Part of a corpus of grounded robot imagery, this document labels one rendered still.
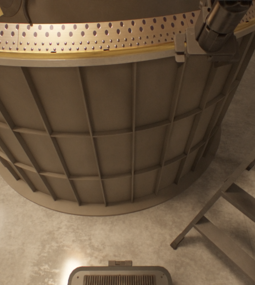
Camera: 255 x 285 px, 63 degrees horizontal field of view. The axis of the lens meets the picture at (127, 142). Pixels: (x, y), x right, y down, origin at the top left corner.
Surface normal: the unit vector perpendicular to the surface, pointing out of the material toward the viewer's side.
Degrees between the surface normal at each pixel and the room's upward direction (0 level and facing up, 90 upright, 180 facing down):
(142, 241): 0
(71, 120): 90
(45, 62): 90
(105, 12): 62
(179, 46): 30
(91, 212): 0
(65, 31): 43
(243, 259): 0
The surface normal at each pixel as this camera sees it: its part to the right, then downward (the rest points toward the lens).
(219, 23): -0.60, 0.79
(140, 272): -0.01, -0.65
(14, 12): -0.13, 0.36
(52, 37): -0.01, 0.04
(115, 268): 0.00, -1.00
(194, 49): 0.00, -0.18
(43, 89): -0.11, 0.76
